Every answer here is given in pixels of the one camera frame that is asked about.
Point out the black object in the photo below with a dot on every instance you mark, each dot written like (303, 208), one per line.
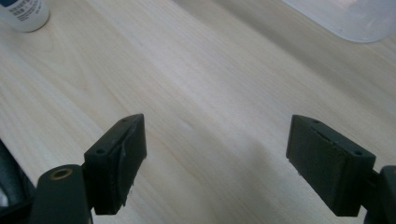
(12, 186)

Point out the white bottle with blue label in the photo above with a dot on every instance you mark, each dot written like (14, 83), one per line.
(26, 14)

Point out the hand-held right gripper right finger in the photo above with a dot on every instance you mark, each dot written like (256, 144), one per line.
(330, 168)

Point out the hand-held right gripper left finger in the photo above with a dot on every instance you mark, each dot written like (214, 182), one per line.
(113, 165)

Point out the clear plastic container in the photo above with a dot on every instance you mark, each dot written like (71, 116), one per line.
(348, 17)

